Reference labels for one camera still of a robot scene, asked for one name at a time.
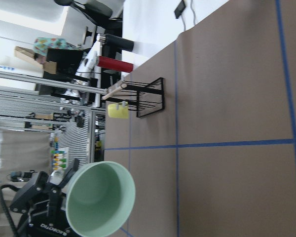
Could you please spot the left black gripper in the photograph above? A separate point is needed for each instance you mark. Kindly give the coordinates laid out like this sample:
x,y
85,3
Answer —
x,y
45,216

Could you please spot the black phone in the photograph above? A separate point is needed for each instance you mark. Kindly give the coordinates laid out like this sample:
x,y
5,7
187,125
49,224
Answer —
x,y
179,9

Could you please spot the green plastic cup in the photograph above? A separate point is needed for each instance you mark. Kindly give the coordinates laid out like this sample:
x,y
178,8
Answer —
x,y
100,198

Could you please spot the black wire cup rack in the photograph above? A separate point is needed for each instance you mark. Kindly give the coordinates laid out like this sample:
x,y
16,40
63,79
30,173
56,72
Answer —
x,y
143,98

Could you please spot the black bottle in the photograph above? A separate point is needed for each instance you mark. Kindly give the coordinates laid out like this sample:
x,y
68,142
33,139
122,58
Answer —
x,y
115,41

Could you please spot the yellow plastic cup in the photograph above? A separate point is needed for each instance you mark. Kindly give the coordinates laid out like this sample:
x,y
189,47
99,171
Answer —
x,y
118,111

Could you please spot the red bottle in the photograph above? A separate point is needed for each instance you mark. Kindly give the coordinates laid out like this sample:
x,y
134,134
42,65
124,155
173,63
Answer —
x,y
113,64

